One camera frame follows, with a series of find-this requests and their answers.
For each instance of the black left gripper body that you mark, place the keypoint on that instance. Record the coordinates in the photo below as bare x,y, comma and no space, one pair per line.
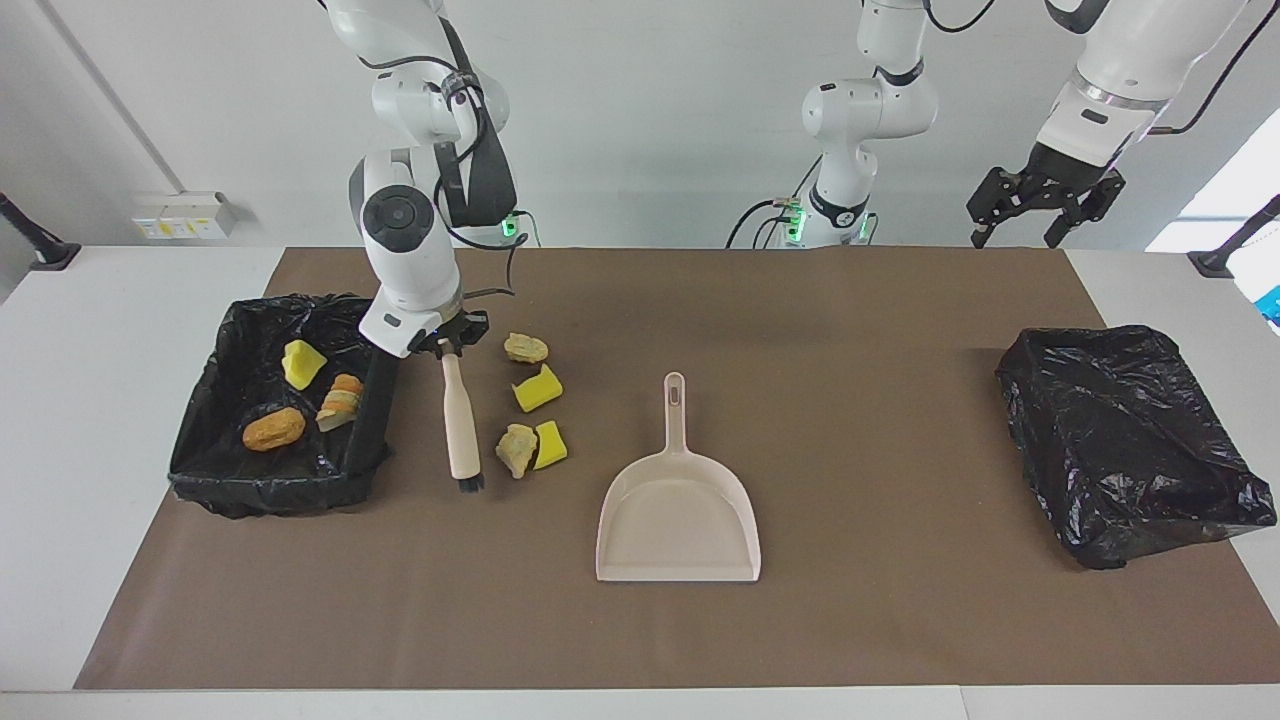
1060,175

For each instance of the brown paper table mat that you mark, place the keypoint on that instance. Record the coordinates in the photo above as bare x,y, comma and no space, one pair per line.
640,620

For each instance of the beige hand brush black bristles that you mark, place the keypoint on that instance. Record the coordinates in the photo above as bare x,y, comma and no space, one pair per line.
462,430

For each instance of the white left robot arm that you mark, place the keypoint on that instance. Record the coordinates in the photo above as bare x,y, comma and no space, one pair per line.
860,110

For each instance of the blue box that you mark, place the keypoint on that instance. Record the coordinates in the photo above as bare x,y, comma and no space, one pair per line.
1272,305

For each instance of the black bag lined bin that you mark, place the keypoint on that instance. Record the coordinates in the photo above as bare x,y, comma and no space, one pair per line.
1120,430
220,360

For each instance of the beige plastic dustpan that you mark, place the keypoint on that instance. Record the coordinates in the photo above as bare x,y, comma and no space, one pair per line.
680,530

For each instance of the black clamp stand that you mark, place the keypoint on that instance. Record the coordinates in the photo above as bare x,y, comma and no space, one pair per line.
40,245
1225,255

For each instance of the yellow sponge piece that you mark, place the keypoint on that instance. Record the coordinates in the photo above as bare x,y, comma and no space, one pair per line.
552,446
538,388
302,365

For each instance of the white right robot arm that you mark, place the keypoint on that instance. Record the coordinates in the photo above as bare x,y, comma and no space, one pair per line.
410,260

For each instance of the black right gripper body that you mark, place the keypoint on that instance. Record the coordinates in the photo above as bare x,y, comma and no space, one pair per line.
462,325

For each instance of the white wall socket box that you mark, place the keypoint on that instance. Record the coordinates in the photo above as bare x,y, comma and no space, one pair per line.
185,215

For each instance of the beige foam scrap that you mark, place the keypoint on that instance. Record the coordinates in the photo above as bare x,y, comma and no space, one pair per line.
340,402
517,450
526,348

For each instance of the brown bread-like trash piece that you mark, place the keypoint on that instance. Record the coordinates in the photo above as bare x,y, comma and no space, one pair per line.
274,430

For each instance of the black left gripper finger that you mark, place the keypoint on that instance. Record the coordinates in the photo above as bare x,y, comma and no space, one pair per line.
990,205
1085,208

